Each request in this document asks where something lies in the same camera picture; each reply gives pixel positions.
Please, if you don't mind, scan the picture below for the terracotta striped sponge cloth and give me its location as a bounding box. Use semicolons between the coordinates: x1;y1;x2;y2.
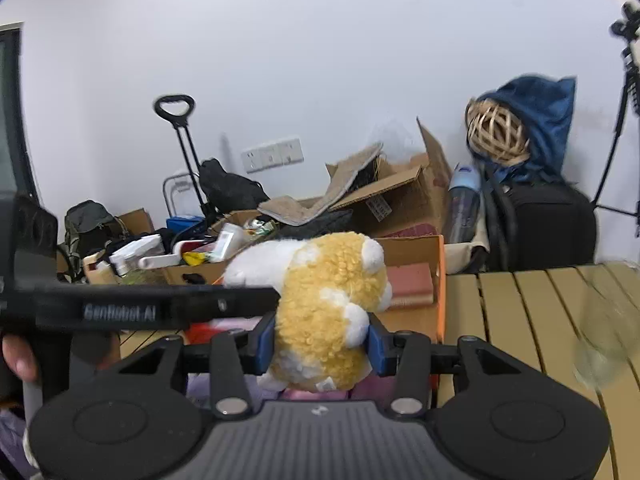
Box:
387;262;435;309

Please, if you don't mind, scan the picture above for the yellow white plush toy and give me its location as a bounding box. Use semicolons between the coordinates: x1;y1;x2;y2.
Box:
221;231;394;394

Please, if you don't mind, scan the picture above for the red cardboard tray box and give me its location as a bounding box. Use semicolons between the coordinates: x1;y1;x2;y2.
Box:
186;234;447;396

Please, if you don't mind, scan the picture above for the person left hand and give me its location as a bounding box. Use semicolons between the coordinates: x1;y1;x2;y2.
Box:
2;335;38;382

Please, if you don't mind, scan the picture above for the black backpack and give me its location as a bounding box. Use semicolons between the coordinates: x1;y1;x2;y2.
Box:
63;200;129;276

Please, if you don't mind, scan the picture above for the sliding glass door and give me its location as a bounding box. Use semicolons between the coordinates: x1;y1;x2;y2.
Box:
0;23;39;202

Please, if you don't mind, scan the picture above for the large open cardboard box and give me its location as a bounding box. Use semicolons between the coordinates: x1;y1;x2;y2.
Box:
259;116;454;239

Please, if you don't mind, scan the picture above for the blue water bottle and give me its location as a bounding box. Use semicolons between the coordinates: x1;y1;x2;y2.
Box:
444;165;480;244

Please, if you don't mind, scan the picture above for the clear drinking glass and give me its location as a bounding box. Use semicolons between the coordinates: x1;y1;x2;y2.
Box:
574;264;639;390

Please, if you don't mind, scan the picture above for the woven rattan ball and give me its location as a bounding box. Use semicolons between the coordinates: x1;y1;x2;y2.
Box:
464;99;530;167

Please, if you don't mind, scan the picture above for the dark blue fabric bag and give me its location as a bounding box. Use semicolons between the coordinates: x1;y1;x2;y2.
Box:
469;75;577;183

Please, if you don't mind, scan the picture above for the metal folding chair frame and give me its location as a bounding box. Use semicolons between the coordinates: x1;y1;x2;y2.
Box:
162;172;202;218

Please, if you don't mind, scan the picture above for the white wall socket strip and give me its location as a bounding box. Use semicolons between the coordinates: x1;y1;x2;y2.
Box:
241;139;304;174

